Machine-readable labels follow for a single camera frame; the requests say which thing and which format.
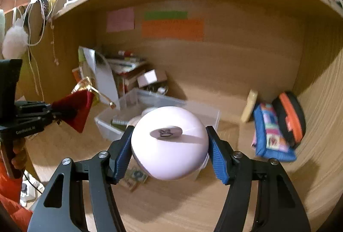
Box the red cloth pouch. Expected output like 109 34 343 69
52 90 94 133

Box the glass bowl with trinkets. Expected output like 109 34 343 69
146 83 168 96

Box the stack of books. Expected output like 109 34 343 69
106 51 148 97

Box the orange sleeve forearm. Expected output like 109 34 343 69
0 161 33 231

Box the green sticky note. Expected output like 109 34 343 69
144 11 188 20

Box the white folded paper stand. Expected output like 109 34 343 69
73 47 119 109

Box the white fluffy pompom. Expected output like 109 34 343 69
2 26 29 59

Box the clear plastic storage bin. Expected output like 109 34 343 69
94 87 221 182

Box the blue patchwork pouch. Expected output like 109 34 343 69
252 103 296 162

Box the white cloth pouch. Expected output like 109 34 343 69
126 107 156 127

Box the orange paper note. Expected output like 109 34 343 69
141 19 204 41

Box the black orange zip case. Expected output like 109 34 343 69
272 91 306 149

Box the white pink small box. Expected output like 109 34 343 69
137 69 167 88

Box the left hand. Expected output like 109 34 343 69
12 138 27 170

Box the pink sticky note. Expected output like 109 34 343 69
106 8 134 33

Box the cream lotion bottle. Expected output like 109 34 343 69
241 89 258 123

